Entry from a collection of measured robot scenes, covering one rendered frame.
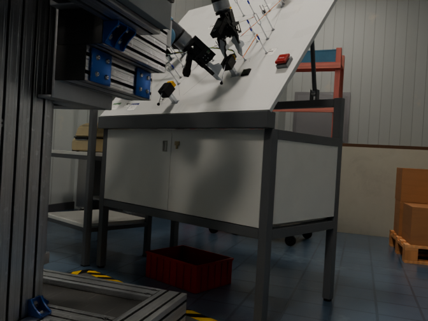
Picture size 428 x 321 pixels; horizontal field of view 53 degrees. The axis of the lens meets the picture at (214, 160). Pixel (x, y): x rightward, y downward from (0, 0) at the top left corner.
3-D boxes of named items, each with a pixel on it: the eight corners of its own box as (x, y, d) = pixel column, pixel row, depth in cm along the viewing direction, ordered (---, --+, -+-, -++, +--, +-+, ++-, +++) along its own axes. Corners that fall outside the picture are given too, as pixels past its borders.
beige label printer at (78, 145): (90, 152, 255) (92, 119, 255) (70, 151, 268) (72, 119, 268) (130, 154, 278) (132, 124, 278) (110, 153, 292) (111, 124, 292)
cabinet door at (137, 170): (166, 210, 208) (171, 129, 208) (103, 198, 245) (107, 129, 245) (169, 210, 209) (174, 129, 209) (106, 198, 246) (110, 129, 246)
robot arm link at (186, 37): (174, 44, 176) (172, 42, 184) (182, 52, 178) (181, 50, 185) (186, 30, 175) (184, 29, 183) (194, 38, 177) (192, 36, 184)
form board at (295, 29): (101, 118, 246) (99, 116, 245) (190, 12, 293) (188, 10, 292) (271, 113, 166) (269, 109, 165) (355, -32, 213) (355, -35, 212)
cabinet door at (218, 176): (256, 228, 170) (263, 128, 170) (166, 210, 207) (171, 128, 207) (260, 227, 172) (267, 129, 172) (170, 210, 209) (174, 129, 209)
